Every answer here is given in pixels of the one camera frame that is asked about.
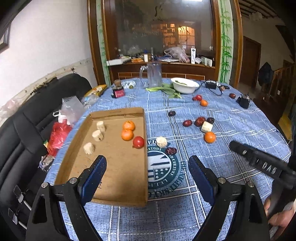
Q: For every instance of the orange tangerine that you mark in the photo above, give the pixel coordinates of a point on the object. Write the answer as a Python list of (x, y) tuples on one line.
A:
[(127, 134), (210, 137), (129, 125)]

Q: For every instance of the black clip device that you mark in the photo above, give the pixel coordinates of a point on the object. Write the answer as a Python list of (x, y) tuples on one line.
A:
[(244, 101)]

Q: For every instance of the brown cardboard tray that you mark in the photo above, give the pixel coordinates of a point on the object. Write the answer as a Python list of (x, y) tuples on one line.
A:
[(124, 182)]

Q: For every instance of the operator right hand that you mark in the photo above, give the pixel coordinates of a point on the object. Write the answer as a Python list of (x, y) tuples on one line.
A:
[(282, 219)]

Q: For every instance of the small far tangerine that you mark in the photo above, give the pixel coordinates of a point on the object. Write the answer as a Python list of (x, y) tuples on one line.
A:
[(204, 103)]

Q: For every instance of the white sugarcane block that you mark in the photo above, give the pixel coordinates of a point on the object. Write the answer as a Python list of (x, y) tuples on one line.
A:
[(206, 127)]

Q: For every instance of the plastic bag on sideboard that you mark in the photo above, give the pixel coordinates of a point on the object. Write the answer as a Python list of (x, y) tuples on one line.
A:
[(177, 53)]

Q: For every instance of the red labelled jar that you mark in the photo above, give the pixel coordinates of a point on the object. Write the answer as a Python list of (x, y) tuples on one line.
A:
[(117, 90)]

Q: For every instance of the white carton box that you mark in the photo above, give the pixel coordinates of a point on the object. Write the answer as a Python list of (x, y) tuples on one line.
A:
[(193, 55)]

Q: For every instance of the red cherry tomato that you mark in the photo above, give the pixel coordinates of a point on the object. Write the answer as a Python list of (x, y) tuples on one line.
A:
[(138, 142)]

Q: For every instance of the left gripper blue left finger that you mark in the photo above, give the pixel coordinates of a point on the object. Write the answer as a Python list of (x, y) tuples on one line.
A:
[(90, 179)]

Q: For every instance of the large red jujube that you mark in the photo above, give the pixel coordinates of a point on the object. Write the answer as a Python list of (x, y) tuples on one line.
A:
[(199, 121)]

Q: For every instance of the black sofa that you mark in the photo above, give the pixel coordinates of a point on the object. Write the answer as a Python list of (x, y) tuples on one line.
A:
[(22, 146)]

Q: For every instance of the clear plastic bag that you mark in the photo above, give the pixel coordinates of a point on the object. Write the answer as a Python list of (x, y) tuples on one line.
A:
[(72, 109)]

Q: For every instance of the clear plastic pitcher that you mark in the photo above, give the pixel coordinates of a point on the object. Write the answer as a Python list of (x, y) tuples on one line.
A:
[(154, 74)]

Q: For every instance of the small sugarcane chunk near tray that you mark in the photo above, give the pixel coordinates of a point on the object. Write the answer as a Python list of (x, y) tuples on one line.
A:
[(161, 142)]

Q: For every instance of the round peeled sugarcane chunk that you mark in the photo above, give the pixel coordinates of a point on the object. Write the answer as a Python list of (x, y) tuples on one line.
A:
[(89, 148)]

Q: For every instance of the white plastic basin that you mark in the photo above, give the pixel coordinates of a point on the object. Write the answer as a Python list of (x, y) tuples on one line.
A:
[(184, 86)]

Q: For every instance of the red plastic bag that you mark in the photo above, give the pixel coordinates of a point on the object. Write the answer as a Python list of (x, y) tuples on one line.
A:
[(58, 135)]

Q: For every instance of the dark purple plum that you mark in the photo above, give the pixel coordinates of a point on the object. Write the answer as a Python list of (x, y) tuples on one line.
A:
[(210, 120)]

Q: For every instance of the black power adapter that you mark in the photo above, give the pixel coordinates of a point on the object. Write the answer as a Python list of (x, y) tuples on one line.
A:
[(210, 84)]

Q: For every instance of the wooden sideboard cabinet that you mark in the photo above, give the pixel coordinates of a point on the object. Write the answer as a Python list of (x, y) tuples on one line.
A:
[(124, 35)]

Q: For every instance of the beige sugarcane chunk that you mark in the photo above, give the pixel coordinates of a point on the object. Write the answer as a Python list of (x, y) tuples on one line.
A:
[(101, 126), (97, 135)]

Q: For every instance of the blue plaid tablecloth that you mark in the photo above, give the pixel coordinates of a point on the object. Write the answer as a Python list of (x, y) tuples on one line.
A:
[(176, 209)]

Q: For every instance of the far red tomato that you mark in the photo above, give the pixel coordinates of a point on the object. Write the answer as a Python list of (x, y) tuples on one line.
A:
[(198, 97)]

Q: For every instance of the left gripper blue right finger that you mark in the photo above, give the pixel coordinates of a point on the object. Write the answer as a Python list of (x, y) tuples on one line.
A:
[(204, 178)]

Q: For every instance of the green leafy vegetable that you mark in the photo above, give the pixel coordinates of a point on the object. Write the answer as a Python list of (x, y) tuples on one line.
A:
[(168, 89)]

